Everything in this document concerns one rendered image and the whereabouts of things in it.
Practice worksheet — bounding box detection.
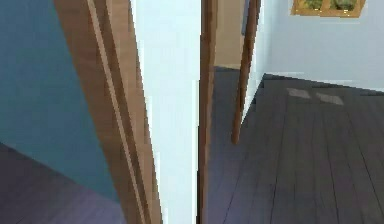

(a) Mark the wooden framed window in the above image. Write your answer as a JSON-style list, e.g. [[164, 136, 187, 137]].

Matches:
[[290, 0, 367, 18]]

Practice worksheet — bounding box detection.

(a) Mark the brown wooden door frame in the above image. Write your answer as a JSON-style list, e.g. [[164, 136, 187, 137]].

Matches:
[[197, 0, 262, 224]]

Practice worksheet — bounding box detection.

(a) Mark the brown wooden room door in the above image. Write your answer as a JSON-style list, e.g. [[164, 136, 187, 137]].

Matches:
[[53, 0, 164, 224]]

